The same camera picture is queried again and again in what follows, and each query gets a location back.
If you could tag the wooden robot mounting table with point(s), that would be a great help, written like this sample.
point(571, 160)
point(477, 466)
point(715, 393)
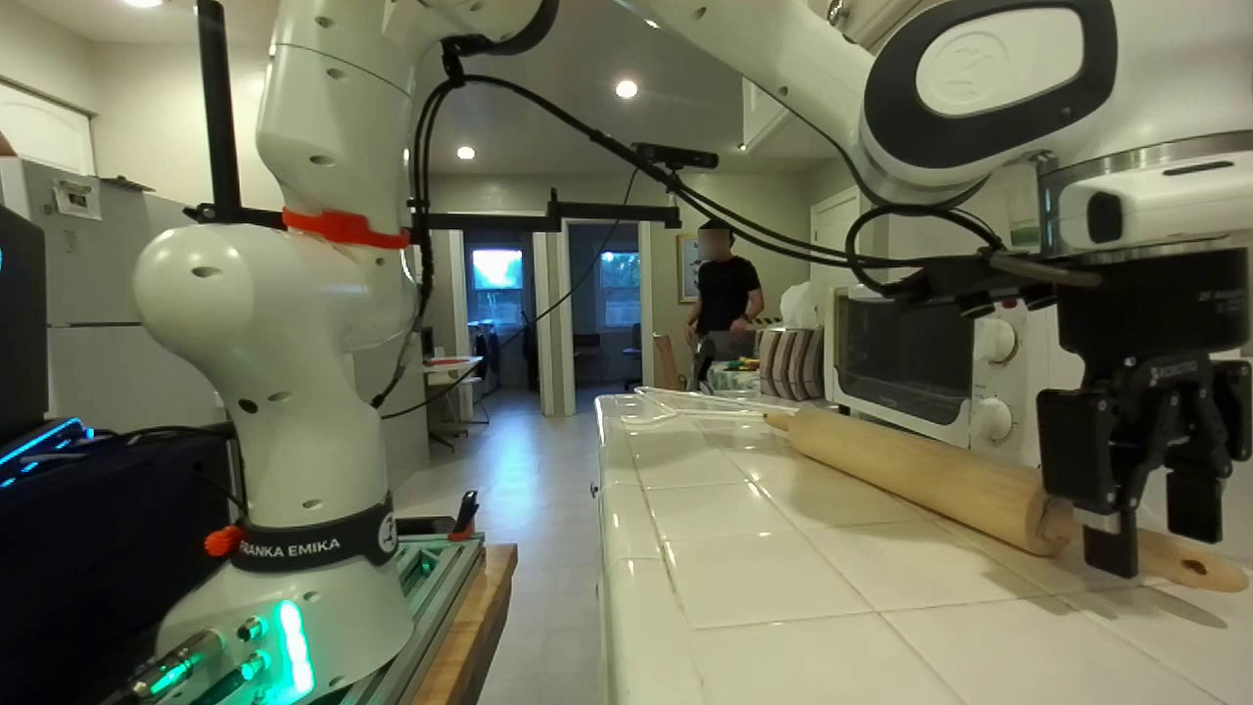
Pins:
point(472, 628)

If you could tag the person in black shirt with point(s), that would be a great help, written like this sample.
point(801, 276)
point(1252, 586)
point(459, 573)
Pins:
point(722, 295)

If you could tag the black camera on boom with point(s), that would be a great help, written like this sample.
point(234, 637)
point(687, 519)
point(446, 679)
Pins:
point(681, 153)

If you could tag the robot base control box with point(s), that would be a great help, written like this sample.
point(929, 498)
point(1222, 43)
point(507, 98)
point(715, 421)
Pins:
point(262, 650)

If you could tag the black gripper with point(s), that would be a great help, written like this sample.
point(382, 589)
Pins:
point(1157, 308)

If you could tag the clear plastic bag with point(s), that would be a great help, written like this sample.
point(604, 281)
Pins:
point(691, 409)

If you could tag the black equipment case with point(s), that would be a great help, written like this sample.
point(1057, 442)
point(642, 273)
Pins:
point(105, 560)

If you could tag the framed wall picture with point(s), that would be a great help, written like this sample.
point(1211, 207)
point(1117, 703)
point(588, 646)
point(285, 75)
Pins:
point(687, 273)

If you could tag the black vertical pole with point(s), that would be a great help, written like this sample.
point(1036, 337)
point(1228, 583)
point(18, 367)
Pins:
point(219, 103)

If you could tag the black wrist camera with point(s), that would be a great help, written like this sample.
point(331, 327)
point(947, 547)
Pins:
point(991, 276)

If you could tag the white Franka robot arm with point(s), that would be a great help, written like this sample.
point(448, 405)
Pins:
point(298, 327)

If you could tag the black computer monitor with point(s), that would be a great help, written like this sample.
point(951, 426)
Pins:
point(18, 327)

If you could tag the wooden rolling pin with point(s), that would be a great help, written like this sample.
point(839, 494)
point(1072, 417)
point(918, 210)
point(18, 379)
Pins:
point(914, 473)

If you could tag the round ceiling light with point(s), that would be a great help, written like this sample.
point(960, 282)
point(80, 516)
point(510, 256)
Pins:
point(468, 152)
point(629, 88)

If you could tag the white toaster oven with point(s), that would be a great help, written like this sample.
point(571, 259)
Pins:
point(914, 357)

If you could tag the white refrigerator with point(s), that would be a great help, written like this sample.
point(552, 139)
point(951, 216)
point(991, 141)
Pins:
point(105, 327)

